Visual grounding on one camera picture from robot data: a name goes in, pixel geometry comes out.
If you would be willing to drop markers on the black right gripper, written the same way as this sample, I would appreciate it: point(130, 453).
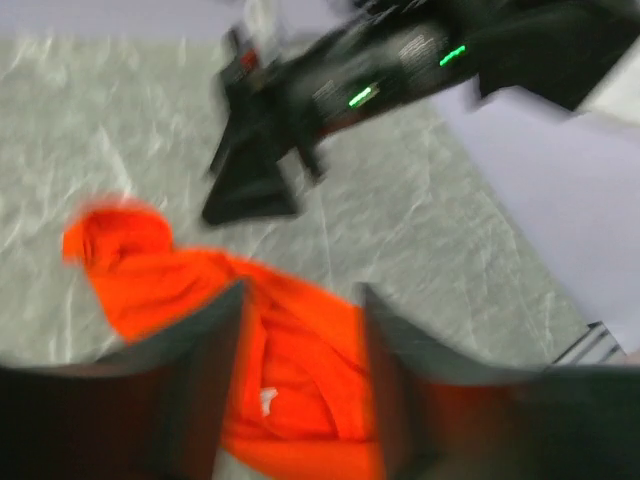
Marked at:
point(349, 75)

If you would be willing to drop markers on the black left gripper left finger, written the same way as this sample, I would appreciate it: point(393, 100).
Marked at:
point(151, 410)

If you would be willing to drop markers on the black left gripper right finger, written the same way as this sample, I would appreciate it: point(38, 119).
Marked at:
point(441, 414)

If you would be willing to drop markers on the orange t-shirt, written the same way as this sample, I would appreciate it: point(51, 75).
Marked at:
point(300, 403)

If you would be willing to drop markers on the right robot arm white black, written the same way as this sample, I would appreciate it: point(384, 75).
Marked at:
point(556, 50)

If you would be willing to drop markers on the aluminium frame rail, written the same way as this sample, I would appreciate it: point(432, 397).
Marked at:
point(596, 346)

